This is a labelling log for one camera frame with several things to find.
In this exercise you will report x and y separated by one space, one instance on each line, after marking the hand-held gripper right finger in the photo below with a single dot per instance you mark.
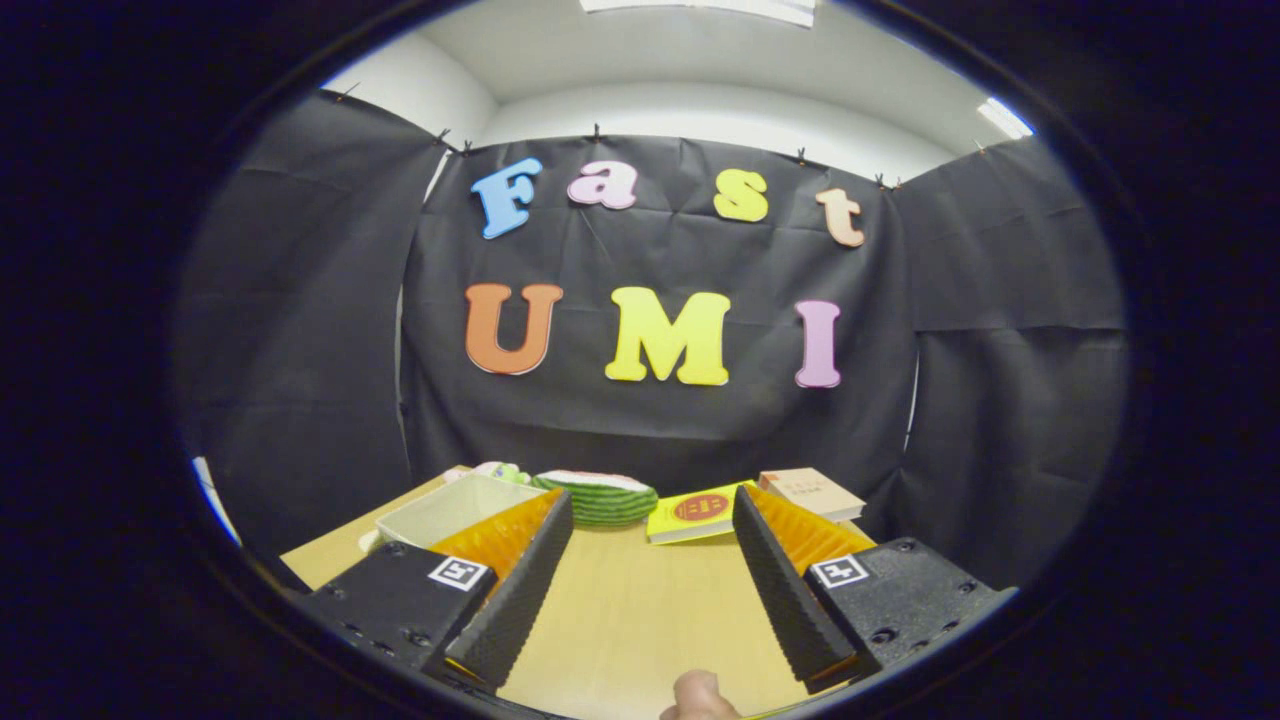
785 590

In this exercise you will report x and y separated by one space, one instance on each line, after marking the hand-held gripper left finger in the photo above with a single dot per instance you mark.
520 590

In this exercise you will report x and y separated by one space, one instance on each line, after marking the beige fabric storage box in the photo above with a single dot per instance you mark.
450 510

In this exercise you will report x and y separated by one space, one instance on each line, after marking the tan book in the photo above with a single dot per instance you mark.
810 492

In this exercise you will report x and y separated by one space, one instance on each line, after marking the yellow book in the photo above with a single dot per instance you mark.
695 512

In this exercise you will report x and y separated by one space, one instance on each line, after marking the watermelon slice plush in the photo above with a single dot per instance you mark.
600 500

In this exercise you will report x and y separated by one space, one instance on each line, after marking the green and pink plush toy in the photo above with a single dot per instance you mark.
495 472

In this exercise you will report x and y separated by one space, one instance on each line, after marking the small ceiling light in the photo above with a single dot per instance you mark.
1005 118

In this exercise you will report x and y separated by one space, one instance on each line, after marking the long ceiling light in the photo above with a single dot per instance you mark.
700 8

